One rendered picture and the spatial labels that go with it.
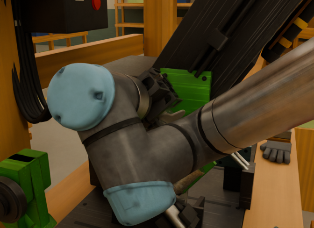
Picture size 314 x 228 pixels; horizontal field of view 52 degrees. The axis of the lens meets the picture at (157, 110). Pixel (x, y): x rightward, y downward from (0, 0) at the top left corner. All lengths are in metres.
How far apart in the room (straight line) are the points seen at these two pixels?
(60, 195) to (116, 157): 0.65
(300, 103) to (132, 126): 0.18
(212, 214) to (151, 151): 0.52
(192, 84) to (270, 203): 0.42
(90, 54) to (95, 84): 0.77
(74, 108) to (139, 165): 0.09
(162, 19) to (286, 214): 0.96
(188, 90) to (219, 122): 0.31
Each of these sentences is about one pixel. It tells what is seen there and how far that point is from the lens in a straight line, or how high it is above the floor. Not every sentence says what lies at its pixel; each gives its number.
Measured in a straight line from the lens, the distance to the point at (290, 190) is 1.02.
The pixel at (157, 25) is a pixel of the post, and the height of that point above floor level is 1.31.
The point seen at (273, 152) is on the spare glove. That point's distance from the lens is 1.18.
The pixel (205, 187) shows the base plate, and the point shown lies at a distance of 0.97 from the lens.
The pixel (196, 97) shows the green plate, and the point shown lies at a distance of 0.68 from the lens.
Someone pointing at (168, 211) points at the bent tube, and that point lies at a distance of 0.71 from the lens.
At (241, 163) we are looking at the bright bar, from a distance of 0.85.
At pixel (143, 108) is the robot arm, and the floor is 1.27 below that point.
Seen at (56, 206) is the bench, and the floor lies 0.88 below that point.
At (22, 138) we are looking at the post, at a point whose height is 1.13.
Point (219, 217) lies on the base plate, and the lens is 0.86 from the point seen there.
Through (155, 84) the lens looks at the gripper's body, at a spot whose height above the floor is 1.29.
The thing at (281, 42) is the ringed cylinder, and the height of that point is 1.32.
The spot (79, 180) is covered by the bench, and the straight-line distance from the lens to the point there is 1.06.
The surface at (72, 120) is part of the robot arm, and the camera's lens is 0.35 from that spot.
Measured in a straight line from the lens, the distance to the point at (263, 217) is 0.88.
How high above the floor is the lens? 1.41
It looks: 18 degrees down
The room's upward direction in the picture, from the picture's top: straight up
